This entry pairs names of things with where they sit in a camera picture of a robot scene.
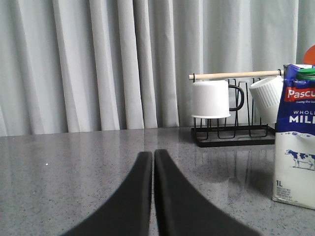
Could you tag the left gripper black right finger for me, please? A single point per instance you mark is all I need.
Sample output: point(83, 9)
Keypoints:
point(182, 211)

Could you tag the black wire mug rack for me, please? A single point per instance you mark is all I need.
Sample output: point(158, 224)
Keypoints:
point(243, 127)

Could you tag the white ribbed mug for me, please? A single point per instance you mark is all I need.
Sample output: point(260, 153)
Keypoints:
point(266, 95)

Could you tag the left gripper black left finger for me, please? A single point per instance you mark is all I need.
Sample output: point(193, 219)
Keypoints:
point(127, 212)

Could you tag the blue white milk carton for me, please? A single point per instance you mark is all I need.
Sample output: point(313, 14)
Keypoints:
point(294, 173)

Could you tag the orange mug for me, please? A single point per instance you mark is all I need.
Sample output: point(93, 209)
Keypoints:
point(309, 56)

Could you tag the grey curtain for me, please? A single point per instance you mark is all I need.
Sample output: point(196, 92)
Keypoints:
point(89, 65)

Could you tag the white mug black handle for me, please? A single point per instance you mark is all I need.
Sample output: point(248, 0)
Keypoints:
point(210, 99)

